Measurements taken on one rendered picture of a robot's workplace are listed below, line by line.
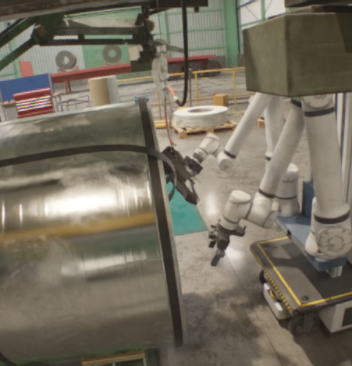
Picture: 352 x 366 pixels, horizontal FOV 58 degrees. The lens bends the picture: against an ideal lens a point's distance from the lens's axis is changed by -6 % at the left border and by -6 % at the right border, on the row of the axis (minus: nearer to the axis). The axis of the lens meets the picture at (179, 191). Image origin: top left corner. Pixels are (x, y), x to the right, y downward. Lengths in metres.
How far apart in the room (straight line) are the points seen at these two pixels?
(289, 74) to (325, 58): 0.06
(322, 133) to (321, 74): 0.81
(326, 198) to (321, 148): 0.21
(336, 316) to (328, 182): 0.86
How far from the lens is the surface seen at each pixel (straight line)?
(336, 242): 1.46
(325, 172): 1.35
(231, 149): 1.94
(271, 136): 2.10
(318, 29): 0.50
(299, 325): 2.03
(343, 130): 1.71
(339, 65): 0.52
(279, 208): 2.06
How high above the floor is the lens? 1.54
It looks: 23 degrees down
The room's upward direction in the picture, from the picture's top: 6 degrees counter-clockwise
